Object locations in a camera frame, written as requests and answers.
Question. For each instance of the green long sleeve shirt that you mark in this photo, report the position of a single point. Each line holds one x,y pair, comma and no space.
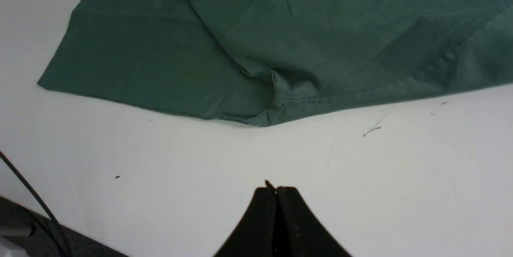
267,62

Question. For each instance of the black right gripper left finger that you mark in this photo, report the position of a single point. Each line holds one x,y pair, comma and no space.
254,233

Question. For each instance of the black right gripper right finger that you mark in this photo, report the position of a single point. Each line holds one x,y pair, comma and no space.
299,232

